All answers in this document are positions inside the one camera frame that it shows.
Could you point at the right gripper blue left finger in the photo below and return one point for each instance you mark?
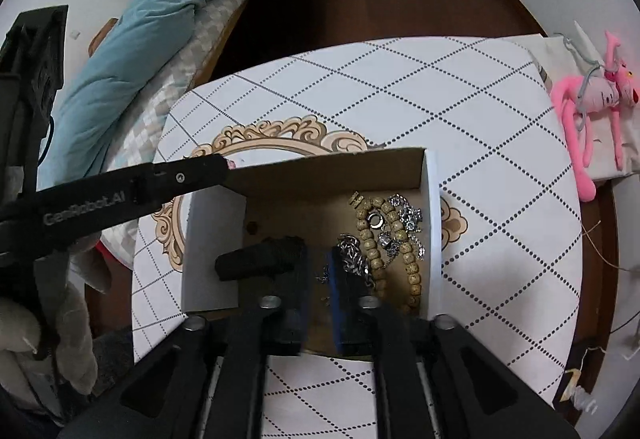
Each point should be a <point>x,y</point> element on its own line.
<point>290,282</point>

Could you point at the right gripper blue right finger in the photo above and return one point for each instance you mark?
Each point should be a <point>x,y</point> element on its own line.
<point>349,322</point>

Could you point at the brown wooden headboard piece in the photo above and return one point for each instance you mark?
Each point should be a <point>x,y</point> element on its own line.
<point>100,35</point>

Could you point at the white cardboard box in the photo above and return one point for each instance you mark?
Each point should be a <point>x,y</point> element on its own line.
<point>312,198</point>

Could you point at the teal duvet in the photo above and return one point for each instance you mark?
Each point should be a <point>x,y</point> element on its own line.
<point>146,36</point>

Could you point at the white patterned tablecloth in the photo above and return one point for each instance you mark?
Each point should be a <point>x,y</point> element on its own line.
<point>511,261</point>

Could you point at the checkered bed sheet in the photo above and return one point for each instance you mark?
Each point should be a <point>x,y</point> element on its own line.
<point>140,128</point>

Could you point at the pink panther plush toy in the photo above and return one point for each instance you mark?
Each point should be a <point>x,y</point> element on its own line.
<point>610,89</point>

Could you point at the white cloth bag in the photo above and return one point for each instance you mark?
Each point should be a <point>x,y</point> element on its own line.
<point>558,56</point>

